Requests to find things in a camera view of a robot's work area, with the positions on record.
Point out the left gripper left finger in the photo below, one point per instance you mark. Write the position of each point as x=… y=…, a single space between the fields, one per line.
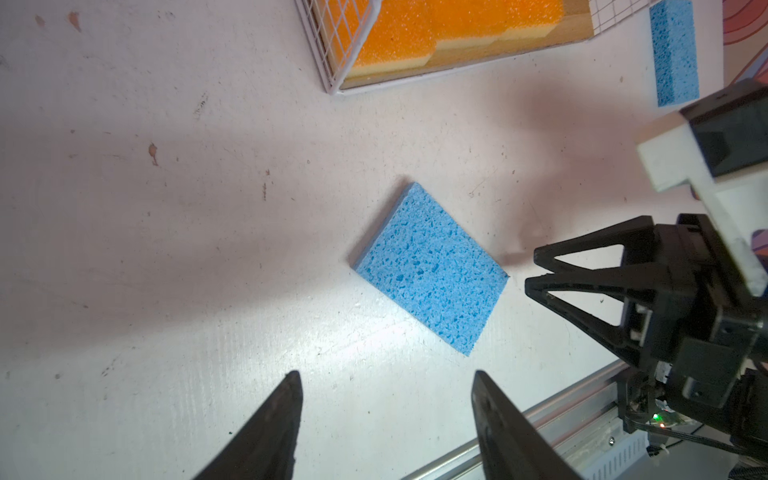
x=264 y=448

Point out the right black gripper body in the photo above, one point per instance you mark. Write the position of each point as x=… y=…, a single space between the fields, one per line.
x=696 y=315

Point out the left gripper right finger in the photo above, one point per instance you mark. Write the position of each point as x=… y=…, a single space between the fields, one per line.
x=510 y=447

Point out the blue sponge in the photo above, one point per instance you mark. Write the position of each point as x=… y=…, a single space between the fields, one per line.
x=426 y=263
x=674 y=52

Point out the orange sponge with pale back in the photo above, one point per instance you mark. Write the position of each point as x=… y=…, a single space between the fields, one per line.
x=401 y=38

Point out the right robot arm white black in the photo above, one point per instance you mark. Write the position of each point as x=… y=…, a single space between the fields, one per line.
x=640 y=391

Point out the white wire wooden shelf rack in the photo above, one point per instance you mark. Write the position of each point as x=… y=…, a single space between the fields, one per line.
x=360 y=45

